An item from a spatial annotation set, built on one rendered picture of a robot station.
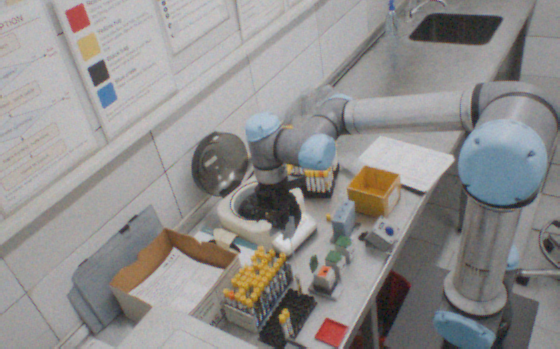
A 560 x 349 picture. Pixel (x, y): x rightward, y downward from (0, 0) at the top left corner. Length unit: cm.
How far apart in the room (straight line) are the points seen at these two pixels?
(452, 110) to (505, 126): 18
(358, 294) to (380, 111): 62
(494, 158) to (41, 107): 97
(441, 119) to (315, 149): 24
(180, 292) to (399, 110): 83
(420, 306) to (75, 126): 97
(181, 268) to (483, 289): 89
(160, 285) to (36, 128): 57
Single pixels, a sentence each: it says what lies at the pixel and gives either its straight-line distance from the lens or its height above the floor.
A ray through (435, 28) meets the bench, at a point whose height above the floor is 78.
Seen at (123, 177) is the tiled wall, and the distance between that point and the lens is 151.
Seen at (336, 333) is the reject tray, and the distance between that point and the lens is 140.
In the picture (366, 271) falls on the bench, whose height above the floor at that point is 87.
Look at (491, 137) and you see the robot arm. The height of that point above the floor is 158.
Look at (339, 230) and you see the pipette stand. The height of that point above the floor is 94.
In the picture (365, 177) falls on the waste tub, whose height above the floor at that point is 93.
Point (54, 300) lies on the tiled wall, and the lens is 150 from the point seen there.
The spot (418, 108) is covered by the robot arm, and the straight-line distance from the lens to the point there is 99.
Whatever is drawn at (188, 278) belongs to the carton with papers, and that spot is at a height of 94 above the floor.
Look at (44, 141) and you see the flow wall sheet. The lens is 132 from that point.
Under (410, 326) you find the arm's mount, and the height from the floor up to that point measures 95.
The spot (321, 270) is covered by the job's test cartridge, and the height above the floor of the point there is 95.
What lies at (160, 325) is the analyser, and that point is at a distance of 114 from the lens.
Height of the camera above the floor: 202
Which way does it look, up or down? 36 degrees down
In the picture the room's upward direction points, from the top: 11 degrees counter-clockwise
